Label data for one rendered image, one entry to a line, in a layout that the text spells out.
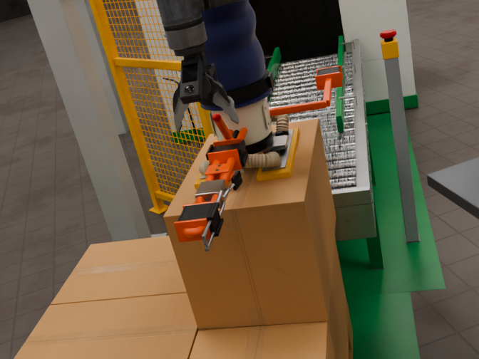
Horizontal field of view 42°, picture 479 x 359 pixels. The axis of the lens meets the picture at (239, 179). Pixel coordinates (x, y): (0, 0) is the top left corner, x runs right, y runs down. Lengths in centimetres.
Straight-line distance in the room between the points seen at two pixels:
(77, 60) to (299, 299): 180
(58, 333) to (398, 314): 137
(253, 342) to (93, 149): 174
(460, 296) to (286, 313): 112
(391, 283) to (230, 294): 120
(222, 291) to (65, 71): 169
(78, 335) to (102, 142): 137
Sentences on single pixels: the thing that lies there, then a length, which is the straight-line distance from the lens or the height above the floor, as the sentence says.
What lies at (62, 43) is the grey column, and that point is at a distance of 314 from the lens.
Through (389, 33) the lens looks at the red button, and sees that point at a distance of 273.
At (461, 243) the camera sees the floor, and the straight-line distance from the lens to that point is 311.
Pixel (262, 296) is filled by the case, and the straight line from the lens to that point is 181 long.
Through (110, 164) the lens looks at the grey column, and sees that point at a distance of 328.
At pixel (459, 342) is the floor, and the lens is 256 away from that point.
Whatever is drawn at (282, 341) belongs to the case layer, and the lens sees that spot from 181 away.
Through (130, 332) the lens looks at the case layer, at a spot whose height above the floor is 54.
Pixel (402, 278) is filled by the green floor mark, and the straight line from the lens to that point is 290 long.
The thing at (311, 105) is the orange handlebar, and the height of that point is 108.
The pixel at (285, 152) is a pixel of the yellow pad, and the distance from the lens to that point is 188.
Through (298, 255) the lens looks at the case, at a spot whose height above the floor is 78.
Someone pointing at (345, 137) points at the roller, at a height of 55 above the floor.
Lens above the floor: 170
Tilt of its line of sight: 24 degrees down
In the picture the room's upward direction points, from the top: 14 degrees counter-clockwise
